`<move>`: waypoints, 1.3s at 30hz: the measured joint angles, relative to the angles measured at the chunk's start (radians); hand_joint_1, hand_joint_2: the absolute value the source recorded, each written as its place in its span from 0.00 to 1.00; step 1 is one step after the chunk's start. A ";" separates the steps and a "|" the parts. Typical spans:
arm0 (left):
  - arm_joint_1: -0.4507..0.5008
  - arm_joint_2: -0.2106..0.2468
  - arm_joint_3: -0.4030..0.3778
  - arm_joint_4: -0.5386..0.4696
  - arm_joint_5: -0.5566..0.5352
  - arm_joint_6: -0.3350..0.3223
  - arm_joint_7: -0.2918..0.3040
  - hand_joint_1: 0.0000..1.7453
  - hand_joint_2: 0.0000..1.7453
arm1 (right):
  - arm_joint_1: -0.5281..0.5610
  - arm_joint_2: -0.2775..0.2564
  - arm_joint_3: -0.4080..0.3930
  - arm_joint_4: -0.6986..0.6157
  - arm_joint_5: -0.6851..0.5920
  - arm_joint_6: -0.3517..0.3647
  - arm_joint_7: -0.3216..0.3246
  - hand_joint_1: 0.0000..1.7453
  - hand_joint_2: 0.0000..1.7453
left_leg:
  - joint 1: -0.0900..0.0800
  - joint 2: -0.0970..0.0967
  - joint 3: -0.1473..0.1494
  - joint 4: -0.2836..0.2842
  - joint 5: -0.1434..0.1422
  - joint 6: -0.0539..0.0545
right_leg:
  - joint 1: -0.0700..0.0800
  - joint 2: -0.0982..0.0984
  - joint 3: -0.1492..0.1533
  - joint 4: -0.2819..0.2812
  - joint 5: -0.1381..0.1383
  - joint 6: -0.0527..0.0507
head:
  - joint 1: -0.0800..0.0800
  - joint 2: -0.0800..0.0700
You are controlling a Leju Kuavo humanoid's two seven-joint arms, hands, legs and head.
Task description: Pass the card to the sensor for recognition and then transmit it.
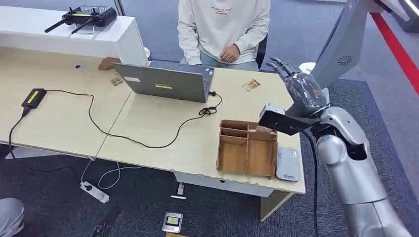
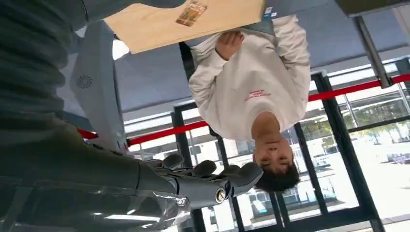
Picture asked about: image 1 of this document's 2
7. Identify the grey display plinth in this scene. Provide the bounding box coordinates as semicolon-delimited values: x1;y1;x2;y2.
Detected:
391;0;419;34

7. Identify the white counter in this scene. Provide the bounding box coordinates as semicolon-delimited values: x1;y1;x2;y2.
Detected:
0;5;149;66

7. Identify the grey laptop with yellow sticker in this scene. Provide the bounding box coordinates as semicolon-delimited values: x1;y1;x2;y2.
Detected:
112;59;215;103

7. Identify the small white device with screen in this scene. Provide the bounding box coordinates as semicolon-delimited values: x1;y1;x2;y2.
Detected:
162;212;184;234

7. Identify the person's left hand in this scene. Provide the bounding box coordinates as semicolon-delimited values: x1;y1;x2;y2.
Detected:
219;44;241;63

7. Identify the robot grey right hand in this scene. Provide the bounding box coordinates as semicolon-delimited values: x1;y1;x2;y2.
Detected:
265;56;329;118

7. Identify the white power strip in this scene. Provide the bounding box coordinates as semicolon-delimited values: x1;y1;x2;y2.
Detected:
80;181;110;204

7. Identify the white grey router box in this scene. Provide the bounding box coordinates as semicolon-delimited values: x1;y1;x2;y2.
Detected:
276;147;302;183

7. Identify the black mains cable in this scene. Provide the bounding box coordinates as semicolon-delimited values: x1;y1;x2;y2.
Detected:
8;108;83;184

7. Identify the patterned card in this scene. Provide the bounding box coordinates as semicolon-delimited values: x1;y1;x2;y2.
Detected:
108;73;124;87

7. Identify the wooden compartment box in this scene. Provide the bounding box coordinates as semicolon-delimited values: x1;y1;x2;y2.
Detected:
216;119;279;180

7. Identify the white desk bracket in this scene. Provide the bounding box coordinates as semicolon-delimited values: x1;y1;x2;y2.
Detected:
170;182;187;200

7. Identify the person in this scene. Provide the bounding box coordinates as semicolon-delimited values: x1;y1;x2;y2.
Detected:
177;0;271;72

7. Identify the black laptop charging cable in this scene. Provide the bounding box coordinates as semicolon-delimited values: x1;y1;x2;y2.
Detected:
45;90;222;149

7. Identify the brown cardboard piece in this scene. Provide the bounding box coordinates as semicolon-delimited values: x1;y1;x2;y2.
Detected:
98;57;121;71

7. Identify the clear controller stand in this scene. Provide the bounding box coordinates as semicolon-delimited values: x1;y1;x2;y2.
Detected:
74;5;109;36

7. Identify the white round base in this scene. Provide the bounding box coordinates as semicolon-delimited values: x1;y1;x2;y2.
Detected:
298;62;317;75

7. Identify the white cable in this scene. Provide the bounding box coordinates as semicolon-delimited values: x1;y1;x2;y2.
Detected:
81;159;144;191

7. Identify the robot's black left foot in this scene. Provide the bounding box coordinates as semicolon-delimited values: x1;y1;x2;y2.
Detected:
93;212;116;237

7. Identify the black power adapter yellow label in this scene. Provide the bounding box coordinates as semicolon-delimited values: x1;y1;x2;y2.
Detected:
21;88;47;110

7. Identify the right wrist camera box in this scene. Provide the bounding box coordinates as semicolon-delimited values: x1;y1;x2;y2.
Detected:
258;103;316;136

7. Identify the black controller with antennas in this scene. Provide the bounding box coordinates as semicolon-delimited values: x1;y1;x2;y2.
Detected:
44;6;118;35

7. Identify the black chair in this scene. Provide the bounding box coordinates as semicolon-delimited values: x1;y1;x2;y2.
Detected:
255;33;268;69

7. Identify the pale wooden desk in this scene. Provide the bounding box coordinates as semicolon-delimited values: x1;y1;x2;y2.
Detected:
0;45;306;222

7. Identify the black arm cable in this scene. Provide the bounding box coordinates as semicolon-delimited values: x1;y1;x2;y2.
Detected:
301;129;320;237

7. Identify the grey kiosk stand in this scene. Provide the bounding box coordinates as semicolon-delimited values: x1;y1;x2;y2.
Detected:
307;0;385;105

